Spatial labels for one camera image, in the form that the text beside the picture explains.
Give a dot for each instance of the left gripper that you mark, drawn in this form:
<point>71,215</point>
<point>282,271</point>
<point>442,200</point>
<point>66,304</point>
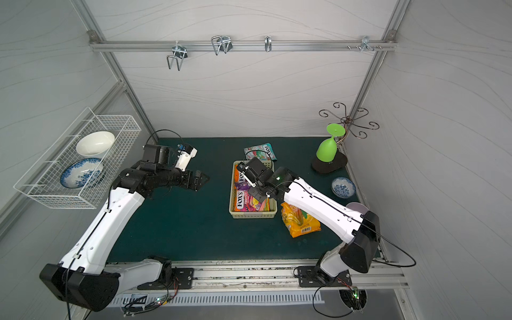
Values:
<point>192,180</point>

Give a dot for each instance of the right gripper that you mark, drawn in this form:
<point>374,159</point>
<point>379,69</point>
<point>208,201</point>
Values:
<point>253,190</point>

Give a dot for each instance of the orange fruits candy bag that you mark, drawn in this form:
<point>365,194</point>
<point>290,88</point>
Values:
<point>237,176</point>

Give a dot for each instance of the yellow orange candy bag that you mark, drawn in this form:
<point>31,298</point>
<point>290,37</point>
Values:
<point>297,221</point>

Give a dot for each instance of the purple candy bag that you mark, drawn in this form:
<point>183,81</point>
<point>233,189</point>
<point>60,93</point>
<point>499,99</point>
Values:
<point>242,187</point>

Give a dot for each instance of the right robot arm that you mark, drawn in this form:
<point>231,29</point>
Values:
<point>359,233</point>

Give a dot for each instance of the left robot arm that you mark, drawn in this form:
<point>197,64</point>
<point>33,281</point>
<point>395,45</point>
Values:
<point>82,277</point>

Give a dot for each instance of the light green plastic basket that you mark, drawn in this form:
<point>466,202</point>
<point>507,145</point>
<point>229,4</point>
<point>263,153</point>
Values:
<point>249,215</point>

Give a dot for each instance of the mint blossom candy bag front-up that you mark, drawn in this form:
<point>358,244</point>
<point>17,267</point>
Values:
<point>263,152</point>

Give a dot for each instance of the green plastic wine glass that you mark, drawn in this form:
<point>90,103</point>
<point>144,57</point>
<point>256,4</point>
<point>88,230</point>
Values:
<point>328,148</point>

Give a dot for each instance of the blue floral small bowl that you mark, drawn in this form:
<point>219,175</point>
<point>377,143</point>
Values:
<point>343,187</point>

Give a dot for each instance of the lilac bowl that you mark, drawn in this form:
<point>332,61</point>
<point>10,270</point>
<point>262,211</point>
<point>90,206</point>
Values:
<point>359,207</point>

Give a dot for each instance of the white bowl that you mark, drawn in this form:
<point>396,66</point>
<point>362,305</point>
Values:
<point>96,144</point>

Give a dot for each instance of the blue floral plate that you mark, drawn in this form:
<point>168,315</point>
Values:
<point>85,172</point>

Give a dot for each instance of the metal double hook left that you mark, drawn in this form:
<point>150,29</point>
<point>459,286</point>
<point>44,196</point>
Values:
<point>176,58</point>

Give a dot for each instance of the metal double hook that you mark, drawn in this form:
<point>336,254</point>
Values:
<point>176,58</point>
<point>221,43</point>

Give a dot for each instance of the metal double hook middle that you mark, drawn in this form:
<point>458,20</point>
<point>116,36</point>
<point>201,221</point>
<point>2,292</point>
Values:
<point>221,43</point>

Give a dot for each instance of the metal single hook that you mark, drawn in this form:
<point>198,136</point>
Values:
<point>268,43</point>

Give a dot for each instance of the metal hook right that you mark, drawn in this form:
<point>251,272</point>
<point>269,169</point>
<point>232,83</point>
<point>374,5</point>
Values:
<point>365,46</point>

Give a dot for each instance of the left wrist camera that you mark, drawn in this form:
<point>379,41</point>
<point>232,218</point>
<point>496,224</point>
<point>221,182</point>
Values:
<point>156,157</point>

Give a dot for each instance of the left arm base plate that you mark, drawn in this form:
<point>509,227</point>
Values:
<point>181,278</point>

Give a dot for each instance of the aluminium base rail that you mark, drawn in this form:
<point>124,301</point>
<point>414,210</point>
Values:
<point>276,275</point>

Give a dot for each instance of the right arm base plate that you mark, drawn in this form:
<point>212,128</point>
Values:
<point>313,277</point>

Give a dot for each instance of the white wire wall basket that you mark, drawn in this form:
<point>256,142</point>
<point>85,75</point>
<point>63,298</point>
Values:
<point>41,182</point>

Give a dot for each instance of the aluminium top rail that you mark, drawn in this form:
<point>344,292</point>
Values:
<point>238,46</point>

